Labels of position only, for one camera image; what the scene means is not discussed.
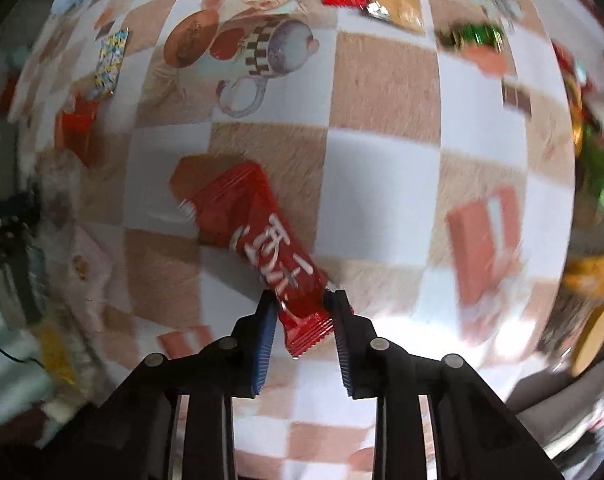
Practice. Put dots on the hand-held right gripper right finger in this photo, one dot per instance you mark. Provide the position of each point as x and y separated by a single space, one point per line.
344 345

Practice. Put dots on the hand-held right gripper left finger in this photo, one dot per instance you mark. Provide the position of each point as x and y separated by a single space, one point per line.
263 345

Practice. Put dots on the red snack bar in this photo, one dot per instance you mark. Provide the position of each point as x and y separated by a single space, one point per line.
252 220

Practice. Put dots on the red snack packet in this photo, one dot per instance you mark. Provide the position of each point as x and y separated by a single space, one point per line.
77 130

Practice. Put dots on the pile of mixed snacks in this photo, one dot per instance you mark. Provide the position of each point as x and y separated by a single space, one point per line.
591 125

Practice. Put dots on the yellow snack packet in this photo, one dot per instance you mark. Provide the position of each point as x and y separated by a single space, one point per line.
57 355
594 275

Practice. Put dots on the checkered printed tablecloth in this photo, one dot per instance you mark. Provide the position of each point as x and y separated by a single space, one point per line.
381 110

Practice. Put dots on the round wooden object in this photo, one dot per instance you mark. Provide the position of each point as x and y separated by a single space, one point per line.
594 340

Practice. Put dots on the colourful patterned snack packet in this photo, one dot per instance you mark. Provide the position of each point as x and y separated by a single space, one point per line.
109 62

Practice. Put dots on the green foil candy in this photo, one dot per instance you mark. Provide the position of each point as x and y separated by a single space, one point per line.
474 35

